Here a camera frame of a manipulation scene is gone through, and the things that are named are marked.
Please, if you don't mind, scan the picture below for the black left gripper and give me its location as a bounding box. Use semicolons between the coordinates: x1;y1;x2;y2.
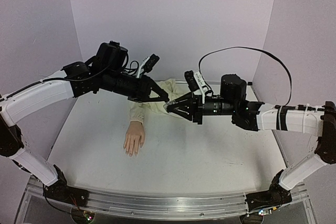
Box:
102;68;171;103

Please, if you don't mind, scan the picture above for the clear glitter nail polish bottle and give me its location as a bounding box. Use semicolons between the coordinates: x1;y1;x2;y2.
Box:
163;100;177;113

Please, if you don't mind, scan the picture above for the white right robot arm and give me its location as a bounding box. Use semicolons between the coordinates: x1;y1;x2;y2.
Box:
164;71;335;191

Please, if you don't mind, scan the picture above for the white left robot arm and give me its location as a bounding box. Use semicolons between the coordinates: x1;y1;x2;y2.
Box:
1;41;169;201

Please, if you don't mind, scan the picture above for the cream cloth garment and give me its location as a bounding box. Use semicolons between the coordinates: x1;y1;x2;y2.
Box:
129;79;188;124

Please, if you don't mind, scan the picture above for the mannequin hand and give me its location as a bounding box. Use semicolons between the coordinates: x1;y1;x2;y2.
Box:
123;121;145;157

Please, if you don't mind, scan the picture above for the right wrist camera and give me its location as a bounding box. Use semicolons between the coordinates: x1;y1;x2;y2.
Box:
184;70;212;95

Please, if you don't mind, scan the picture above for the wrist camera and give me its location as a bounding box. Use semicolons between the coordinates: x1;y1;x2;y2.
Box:
184;70;212;95
136;54;160;78

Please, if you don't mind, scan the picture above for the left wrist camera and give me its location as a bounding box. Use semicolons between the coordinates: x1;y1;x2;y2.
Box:
136;54;160;78

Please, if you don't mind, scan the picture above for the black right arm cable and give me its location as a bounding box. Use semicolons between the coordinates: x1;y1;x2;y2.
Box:
198;46;292;105

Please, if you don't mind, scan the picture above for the aluminium front rail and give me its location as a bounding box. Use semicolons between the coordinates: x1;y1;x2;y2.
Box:
15;182;316;224

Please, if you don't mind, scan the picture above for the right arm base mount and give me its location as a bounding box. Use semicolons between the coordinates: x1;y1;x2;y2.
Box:
245;173;292;212

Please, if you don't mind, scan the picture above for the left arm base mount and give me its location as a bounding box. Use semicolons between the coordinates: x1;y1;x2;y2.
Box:
43;165;89;207

